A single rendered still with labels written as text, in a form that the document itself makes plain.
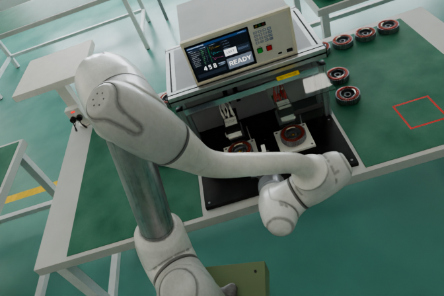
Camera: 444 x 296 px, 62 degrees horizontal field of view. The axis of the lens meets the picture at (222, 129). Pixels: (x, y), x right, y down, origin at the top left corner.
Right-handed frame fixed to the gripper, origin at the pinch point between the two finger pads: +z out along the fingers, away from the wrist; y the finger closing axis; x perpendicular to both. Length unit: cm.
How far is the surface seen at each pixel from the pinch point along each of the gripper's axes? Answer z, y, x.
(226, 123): 26.9, -13.1, 2.7
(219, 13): 37, -4, 47
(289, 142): 19.7, 10.7, -9.9
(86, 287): 7, -99, -52
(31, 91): 48, -100, 36
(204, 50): 23.7, -12.4, 37.1
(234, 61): 26.6, -2.3, 28.6
